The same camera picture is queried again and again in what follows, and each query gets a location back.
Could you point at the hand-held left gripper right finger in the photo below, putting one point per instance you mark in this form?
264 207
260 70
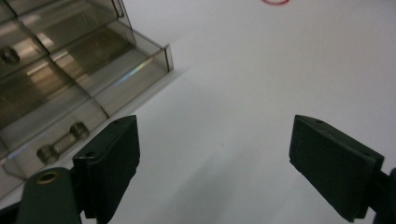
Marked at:
333 168

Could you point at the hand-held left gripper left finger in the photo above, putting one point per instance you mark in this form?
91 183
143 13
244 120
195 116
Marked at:
107 168

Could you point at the smoky clear plastic drawer organizer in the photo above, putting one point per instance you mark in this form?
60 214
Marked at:
62 77

